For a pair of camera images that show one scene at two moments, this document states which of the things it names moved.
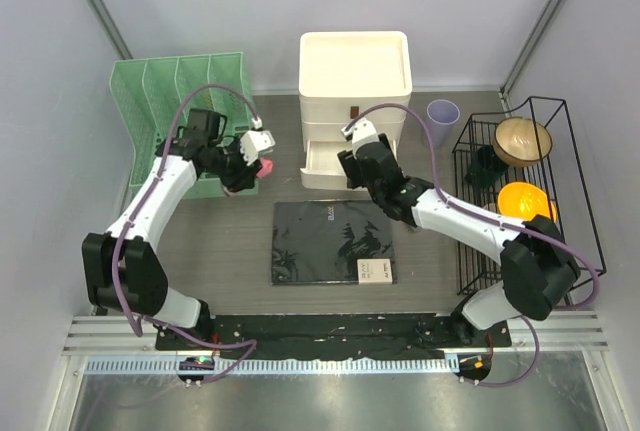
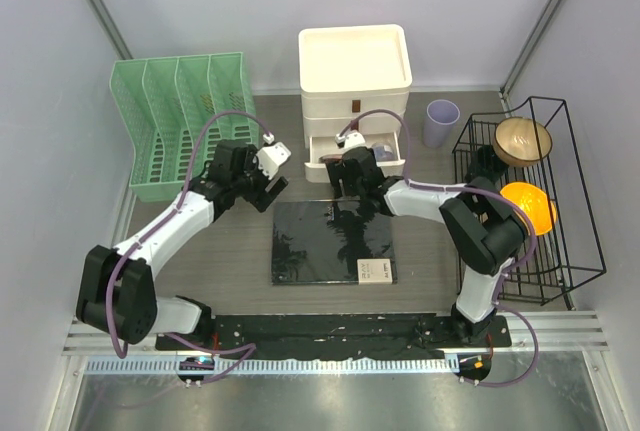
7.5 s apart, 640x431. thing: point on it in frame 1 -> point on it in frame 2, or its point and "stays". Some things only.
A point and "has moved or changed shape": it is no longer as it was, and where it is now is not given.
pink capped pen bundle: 267,168 has moved or changed shape
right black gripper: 353,169 -> 338,172
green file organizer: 157,96 stays
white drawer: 323,168 stays
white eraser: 374,271 stays
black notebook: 322,241 stays
